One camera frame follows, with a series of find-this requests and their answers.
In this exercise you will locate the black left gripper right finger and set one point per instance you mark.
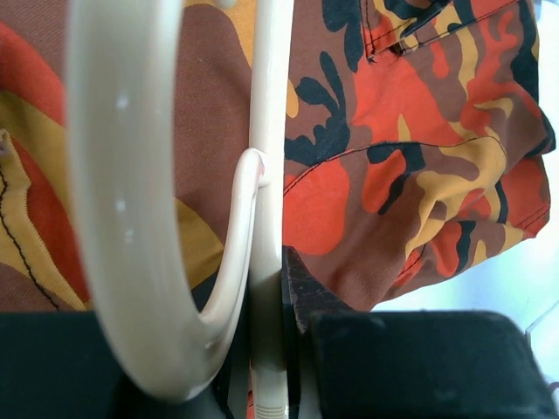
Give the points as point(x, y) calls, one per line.
point(342, 363)

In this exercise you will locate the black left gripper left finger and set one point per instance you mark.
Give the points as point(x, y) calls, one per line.
point(56, 364)

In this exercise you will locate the orange camouflage trousers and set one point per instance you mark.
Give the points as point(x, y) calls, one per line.
point(413, 149)

